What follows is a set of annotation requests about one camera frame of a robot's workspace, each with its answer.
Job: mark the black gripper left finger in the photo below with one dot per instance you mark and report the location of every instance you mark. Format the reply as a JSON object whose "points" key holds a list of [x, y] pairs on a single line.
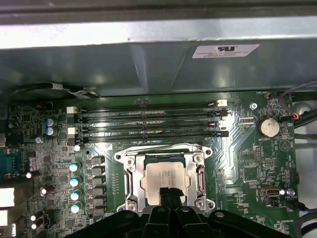
{"points": [[156, 223]]}

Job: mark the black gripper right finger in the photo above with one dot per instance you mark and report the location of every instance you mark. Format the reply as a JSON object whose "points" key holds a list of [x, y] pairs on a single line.
{"points": [[188, 223]]}

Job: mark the CPU with silver top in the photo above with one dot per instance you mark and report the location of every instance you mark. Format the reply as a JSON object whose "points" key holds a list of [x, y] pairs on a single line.
{"points": [[158, 178]]}

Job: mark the thin metal locking lever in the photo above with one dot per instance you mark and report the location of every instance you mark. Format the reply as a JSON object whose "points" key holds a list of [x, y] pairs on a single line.
{"points": [[130, 183], [203, 181]]}

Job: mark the metal socket cover frame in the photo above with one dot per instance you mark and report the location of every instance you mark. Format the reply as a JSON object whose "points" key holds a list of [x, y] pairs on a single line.
{"points": [[191, 173]]}

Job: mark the CPU socket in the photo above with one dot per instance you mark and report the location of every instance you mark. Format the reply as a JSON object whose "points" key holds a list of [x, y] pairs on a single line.
{"points": [[119, 156]]}

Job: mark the green motherboard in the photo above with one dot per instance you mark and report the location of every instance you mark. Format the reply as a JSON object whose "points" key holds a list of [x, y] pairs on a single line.
{"points": [[242, 161]]}

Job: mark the small internal USB port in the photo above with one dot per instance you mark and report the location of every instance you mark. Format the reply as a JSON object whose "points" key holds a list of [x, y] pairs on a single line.
{"points": [[270, 193]]}

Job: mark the round silver coin battery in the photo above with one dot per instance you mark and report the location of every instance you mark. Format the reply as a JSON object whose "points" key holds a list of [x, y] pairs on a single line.
{"points": [[268, 126]]}

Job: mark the blue serial port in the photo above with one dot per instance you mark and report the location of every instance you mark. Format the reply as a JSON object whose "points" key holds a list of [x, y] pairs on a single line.
{"points": [[10, 164]]}

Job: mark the open PC case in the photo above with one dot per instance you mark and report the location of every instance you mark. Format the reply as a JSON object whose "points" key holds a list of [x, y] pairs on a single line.
{"points": [[99, 67]]}

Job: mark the white label sticker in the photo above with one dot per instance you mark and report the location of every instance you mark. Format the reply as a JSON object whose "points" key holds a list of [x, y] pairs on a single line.
{"points": [[225, 51]]}

